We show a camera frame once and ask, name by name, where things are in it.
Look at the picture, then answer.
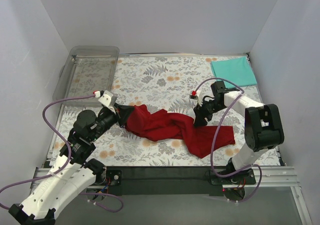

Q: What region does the aluminium frame rail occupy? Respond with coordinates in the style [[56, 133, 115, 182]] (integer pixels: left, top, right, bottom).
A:
[[31, 166, 301, 189]]

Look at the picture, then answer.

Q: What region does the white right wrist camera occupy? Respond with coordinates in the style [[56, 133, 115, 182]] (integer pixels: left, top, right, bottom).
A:
[[189, 90, 204, 107]]

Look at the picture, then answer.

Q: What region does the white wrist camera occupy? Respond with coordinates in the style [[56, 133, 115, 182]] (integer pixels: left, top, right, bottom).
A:
[[93, 90, 118, 108], [189, 90, 204, 107]]

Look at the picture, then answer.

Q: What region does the floral tablecloth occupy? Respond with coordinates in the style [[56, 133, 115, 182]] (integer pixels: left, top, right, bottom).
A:
[[47, 56, 281, 167]]

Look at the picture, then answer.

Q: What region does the folded teal t shirt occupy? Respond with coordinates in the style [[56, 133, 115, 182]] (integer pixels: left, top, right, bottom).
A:
[[211, 56, 257, 87]]

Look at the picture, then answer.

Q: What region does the clear plastic bin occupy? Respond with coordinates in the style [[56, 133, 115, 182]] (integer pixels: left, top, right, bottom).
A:
[[52, 45, 120, 101]]

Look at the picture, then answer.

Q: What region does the red t shirt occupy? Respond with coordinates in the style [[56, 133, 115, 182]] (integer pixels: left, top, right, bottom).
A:
[[124, 104, 236, 159]]

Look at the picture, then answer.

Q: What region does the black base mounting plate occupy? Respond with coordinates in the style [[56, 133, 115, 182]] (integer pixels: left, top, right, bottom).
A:
[[89, 166, 258, 197]]

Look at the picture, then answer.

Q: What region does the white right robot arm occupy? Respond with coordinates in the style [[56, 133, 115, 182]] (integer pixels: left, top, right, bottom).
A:
[[189, 77, 285, 184]]

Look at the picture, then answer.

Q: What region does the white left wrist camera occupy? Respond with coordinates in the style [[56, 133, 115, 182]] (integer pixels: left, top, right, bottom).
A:
[[93, 90, 118, 108]]

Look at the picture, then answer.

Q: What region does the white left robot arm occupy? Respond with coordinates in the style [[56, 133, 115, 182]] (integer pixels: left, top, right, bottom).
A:
[[8, 103, 135, 225]]

